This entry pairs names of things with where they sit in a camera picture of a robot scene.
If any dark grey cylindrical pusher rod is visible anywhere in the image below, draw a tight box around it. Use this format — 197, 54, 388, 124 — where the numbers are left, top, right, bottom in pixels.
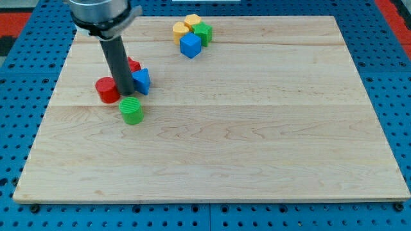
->
100, 36, 135, 96

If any blue triangle block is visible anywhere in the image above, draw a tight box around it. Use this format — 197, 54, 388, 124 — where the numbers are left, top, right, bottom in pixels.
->
132, 68, 151, 95

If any red star block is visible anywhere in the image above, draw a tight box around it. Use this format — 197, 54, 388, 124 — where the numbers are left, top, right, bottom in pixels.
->
128, 57, 141, 73

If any green star block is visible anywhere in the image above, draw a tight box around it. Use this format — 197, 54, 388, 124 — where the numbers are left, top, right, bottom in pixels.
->
192, 22, 213, 47

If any red cylinder block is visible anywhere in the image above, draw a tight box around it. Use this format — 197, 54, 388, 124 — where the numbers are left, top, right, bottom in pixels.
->
94, 76, 120, 103

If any green cylinder block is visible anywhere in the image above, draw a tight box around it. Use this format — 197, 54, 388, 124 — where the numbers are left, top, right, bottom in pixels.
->
119, 97, 144, 125

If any yellow heart block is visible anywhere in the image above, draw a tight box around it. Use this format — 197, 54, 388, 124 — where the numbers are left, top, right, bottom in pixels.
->
172, 22, 189, 45

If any blue cube block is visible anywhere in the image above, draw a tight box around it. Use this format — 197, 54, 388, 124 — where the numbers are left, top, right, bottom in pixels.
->
180, 32, 202, 58

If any yellow hexagon block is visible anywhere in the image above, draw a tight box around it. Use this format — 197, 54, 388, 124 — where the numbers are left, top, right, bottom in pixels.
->
184, 14, 202, 31

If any light wooden board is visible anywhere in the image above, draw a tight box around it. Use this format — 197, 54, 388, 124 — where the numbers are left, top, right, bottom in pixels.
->
13, 16, 410, 204

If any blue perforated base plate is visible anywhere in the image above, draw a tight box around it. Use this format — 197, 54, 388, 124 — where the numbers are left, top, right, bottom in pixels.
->
1, 1, 410, 230

